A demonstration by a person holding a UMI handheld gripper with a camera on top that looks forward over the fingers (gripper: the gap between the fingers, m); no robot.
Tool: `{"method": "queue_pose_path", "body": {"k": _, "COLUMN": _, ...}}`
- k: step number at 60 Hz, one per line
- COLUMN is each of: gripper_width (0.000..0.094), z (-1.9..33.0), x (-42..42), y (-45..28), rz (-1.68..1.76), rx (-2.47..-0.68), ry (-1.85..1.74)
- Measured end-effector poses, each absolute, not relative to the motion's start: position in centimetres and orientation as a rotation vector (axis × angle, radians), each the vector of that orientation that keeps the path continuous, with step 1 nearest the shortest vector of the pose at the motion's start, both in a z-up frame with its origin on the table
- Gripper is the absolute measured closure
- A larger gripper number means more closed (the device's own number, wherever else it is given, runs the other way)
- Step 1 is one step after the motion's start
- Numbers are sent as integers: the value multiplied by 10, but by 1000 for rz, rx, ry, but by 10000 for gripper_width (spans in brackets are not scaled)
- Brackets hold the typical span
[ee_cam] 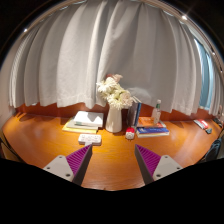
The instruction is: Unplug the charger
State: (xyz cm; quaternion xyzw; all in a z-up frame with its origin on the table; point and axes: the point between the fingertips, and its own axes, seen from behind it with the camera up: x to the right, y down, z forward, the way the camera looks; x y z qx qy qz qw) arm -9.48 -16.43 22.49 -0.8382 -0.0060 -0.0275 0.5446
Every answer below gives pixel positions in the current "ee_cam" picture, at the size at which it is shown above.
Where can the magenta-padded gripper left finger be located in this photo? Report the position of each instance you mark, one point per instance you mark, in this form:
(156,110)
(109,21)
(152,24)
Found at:
(60,166)

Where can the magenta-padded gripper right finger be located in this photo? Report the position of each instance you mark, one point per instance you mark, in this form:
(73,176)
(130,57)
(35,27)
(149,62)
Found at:
(166,166)

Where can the red and white charger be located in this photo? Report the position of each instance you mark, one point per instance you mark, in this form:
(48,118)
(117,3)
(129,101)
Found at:
(130,133)

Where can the white flat book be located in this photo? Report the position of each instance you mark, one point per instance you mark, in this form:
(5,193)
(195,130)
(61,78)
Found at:
(153,135)

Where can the blue flat book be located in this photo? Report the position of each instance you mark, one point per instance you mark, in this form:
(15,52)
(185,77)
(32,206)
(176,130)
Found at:
(153,130)

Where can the yellow book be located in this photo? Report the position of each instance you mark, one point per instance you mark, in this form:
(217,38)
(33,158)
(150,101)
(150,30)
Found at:
(76,130)

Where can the white power strip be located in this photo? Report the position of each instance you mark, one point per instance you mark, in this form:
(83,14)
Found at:
(90,139)

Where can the pale green book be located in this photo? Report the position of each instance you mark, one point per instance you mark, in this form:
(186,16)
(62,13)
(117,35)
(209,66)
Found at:
(74,125)

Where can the clear bottle with green label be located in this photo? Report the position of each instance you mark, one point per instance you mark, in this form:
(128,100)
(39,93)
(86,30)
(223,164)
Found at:
(156,113)

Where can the red and white flat item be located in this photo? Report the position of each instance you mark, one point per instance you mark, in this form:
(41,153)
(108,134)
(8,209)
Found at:
(201,124)

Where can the thick white book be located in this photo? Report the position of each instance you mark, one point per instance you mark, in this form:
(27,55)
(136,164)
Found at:
(88,118)

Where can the blue upright book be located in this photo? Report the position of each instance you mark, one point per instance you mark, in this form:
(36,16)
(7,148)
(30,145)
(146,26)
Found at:
(137,115)

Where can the white ceramic vase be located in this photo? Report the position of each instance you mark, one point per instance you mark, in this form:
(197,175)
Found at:
(114,121)

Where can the white and pink flower bouquet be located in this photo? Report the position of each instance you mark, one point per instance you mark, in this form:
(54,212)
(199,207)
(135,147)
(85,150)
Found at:
(115,93)

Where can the white curtain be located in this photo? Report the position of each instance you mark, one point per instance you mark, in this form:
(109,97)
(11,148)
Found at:
(83,53)

